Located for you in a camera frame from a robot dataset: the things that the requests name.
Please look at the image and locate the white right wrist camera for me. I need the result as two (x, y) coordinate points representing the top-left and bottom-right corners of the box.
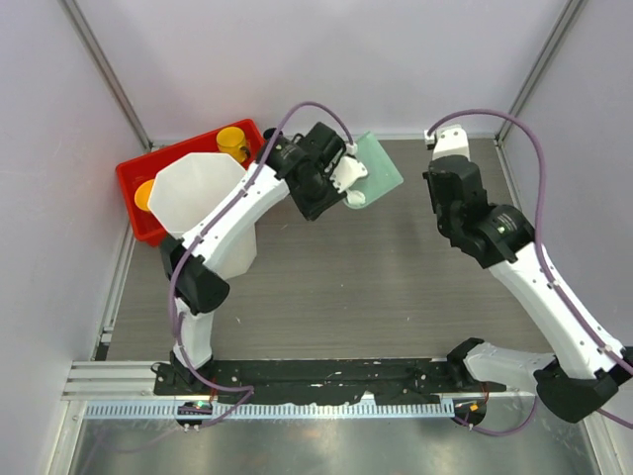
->
(424, 124), (470, 160)

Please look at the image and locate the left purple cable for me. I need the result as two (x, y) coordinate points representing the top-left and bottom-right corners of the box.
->
(167, 101), (357, 430)

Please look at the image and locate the red plastic tray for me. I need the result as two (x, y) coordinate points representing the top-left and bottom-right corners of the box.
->
(116, 119), (264, 247)

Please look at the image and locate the orange bowl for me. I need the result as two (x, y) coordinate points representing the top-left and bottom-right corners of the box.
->
(134, 179), (154, 213)

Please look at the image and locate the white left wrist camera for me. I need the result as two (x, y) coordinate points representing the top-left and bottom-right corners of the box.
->
(329, 143), (369, 194)

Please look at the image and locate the green dustpan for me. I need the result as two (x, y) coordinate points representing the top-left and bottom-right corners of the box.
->
(349, 132), (404, 209)

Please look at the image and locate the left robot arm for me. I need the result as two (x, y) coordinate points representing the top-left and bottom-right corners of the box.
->
(160, 122), (358, 395)

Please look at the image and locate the yellow mug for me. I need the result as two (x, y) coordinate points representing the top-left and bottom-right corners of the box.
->
(216, 126), (250, 163)

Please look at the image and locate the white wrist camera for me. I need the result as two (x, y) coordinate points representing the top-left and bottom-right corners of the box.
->
(424, 124), (470, 160)
(329, 143), (369, 194)

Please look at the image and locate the black cup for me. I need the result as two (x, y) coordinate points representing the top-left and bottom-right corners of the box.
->
(262, 128), (276, 142)

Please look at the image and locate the white translucent waste bin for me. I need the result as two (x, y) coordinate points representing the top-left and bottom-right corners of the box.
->
(147, 152), (257, 280)

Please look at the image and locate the crumpled white paper scrap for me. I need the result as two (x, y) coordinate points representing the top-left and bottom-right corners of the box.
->
(345, 190), (367, 209)

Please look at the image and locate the white slotted cable duct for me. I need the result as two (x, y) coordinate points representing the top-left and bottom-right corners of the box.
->
(84, 398), (455, 421)

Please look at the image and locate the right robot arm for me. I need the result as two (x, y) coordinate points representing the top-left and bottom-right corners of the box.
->
(423, 155), (632, 423)

